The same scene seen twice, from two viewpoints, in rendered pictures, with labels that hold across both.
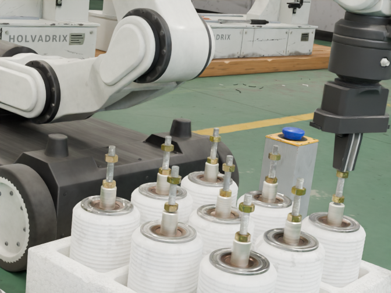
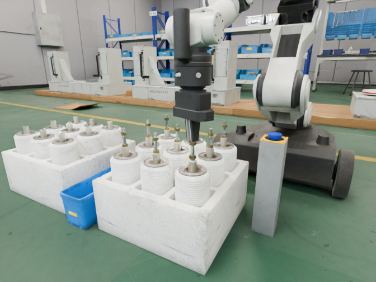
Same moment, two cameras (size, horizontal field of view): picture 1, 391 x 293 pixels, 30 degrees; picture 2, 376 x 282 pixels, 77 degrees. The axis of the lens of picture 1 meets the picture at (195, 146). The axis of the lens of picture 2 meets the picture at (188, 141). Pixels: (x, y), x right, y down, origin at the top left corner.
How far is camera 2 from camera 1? 1.21 m
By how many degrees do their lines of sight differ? 77
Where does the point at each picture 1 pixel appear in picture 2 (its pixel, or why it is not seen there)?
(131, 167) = not seen: hidden behind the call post
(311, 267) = (143, 172)
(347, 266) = (177, 191)
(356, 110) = (180, 104)
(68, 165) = (235, 136)
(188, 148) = (312, 149)
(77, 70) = not seen: hidden behind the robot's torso
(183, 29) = (275, 79)
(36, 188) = (217, 139)
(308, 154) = (273, 149)
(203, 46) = (287, 88)
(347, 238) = (177, 175)
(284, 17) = not seen: outside the picture
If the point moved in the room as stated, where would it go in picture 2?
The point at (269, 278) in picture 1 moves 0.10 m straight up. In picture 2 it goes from (115, 161) to (112, 128)
